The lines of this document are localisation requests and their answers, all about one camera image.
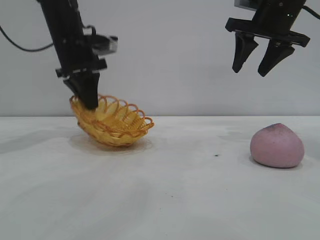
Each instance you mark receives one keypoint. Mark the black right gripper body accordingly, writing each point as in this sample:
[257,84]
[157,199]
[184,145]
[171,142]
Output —
[275,20]

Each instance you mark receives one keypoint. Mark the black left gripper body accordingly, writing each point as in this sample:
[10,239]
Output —
[75,55]

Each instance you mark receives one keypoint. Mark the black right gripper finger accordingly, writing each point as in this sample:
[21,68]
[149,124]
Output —
[275,56]
[242,50]

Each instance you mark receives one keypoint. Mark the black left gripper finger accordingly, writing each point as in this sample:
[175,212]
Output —
[88,92]
[72,86]

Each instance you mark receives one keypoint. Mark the yellow woven plastic basket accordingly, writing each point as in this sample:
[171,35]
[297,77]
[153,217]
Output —
[117,125]

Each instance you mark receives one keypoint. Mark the pink peach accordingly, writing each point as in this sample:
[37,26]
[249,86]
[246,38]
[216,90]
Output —
[276,147]

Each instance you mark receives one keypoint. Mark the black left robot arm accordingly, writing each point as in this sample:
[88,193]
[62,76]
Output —
[60,15]

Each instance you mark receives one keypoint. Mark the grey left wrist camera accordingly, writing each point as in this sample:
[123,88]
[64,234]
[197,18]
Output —
[102,43]

